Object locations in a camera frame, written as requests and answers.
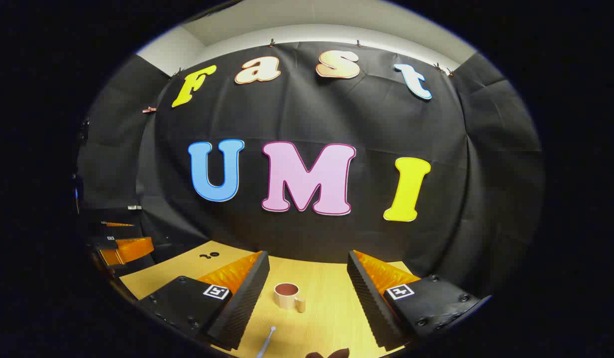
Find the black backdrop cloth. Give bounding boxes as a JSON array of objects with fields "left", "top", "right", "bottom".
[{"left": 77, "top": 41, "right": 545, "bottom": 299}]

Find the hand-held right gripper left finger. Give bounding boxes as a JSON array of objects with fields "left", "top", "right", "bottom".
[{"left": 138, "top": 250, "right": 270, "bottom": 351}]

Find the white toothbrush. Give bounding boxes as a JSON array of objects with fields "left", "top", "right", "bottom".
[{"left": 256, "top": 326, "right": 277, "bottom": 358}]

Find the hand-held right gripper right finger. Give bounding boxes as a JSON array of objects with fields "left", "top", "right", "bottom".
[{"left": 347, "top": 250, "right": 492, "bottom": 351}]

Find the wooden desktop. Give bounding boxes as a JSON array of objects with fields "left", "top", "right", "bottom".
[{"left": 119, "top": 241, "right": 422, "bottom": 358}]

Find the beige cup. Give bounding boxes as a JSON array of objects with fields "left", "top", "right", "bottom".
[{"left": 274, "top": 282, "right": 307, "bottom": 314}]

